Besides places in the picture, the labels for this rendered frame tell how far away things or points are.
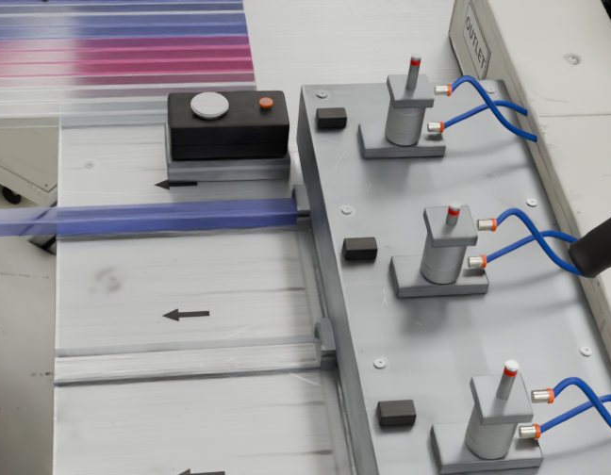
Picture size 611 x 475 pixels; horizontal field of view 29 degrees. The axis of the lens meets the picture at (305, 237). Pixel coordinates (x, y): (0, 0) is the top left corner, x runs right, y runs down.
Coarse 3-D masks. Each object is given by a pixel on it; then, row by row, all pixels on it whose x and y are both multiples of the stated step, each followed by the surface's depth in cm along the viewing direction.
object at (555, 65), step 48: (480, 0) 82; (528, 0) 80; (576, 0) 80; (480, 48) 82; (528, 48) 76; (576, 48) 77; (528, 96) 73; (576, 96) 73; (528, 144) 73; (576, 144) 70; (576, 192) 67
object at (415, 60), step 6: (414, 54) 67; (414, 60) 67; (420, 60) 67; (414, 66) 67; (408, 72) 68; (414, 72) 68; (408, 78) 68; (414, 78) 68; (408, 84) 68; (414, 84) 68
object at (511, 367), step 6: (510, 360) 52; (504, 366) 52; (510, 366) 52; (516, 366) 52; (504, 372) 52; (510, 372) 52; (516, 372) 52; (504, 378) 53; (510, 378) 52; (504, 384) 53; (510, 384) 53; (498, 390) 53; (504, 390) 53; (510, 390) 53; (498, 396) 54; (504, 396) 53
